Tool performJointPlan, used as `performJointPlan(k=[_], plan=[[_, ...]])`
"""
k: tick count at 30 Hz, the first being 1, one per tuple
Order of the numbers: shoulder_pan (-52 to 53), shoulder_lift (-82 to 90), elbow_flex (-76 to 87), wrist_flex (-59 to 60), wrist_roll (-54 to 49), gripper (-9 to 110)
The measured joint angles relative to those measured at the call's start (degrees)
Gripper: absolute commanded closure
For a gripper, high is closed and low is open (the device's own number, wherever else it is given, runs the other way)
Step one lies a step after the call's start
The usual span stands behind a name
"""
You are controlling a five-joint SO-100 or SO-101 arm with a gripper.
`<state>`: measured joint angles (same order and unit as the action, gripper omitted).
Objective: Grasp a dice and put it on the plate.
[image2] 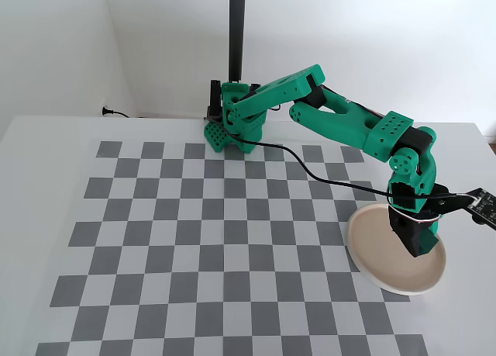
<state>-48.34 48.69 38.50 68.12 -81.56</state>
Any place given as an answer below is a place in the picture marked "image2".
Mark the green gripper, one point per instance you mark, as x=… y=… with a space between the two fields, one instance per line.
x=411 y=237

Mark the green perforated robot base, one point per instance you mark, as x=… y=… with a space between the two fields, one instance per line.
x=217 y=137

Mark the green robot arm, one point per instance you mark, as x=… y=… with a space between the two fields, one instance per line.
x=337 y=119

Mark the beige round plate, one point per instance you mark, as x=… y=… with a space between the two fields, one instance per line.
x=372 y=247

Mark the grey checkerboard mat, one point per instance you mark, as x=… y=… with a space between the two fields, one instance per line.
x=193 y=220

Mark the black vertical pole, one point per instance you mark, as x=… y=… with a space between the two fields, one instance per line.
x=237 y=30

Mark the black wrist camera board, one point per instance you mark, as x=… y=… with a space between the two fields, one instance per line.
x=482 y=202

